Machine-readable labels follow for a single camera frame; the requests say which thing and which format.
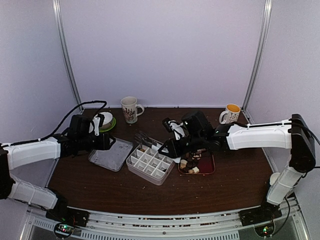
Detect white bowl on saucer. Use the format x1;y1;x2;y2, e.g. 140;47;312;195
98;112;113;129

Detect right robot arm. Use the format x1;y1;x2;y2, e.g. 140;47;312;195
158;111;318;221

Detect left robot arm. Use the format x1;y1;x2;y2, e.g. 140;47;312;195
0;110;116;222

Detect front aluminium rail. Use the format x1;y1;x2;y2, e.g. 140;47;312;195
18;200;311;240

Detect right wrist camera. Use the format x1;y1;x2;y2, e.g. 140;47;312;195
162;117;186;140

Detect red chocolate tray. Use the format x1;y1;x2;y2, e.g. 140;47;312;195
177;148;216;176

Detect white metal tongs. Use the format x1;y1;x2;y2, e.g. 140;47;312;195
134;131;185;163

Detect lilac tin box with dividers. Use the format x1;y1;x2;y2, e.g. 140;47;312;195
126;144;176;186

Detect lilac bunny tin lid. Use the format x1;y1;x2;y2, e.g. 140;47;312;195
88;137;134;172

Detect white bowl near right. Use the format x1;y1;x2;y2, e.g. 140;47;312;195
269;172;280;186

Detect aluminium frame post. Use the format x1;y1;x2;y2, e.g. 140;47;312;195
242;0;273;112
52;0;82;104

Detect green saucer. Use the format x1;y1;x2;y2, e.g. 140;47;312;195
99;117;117;133

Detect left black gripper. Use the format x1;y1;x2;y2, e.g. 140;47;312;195
77;132;116;151

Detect right aluminium frame post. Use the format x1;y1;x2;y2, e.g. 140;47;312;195
242;0;273;112

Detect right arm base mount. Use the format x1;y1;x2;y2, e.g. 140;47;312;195
239;207;282;238

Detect white mug yellow inside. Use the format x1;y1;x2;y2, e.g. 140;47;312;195
218;103;241;124

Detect left aluminium frame post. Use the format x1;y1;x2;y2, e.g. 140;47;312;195
52;0;82;104

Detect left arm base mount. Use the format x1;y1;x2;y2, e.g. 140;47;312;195
44;207;90;239

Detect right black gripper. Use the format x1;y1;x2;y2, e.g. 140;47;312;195
157;133;205;159

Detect tall floral mug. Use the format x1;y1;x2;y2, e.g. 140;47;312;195
120;96;145;124

